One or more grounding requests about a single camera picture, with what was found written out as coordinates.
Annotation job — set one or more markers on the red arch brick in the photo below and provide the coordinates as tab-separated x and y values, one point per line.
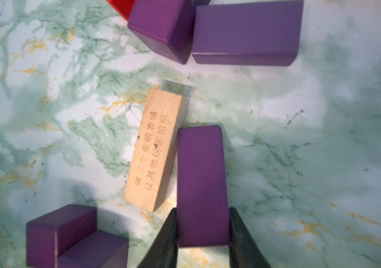
123	7

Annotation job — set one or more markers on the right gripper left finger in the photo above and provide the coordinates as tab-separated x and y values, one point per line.
164	251

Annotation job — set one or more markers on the purple brick front lower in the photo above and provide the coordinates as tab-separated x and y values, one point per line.
99	250

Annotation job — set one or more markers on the purple brick front left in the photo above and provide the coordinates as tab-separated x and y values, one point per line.
51	235

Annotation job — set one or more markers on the purple brick below arch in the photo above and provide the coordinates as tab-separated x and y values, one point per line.
165	27

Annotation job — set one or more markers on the purple flat brick middle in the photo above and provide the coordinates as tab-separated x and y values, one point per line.
259	33

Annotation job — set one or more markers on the natural wood slanted brick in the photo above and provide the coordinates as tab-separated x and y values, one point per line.
155	149

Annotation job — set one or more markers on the purple long brick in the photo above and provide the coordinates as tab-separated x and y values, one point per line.
202	202

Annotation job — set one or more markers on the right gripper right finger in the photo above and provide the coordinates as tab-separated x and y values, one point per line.
243	251

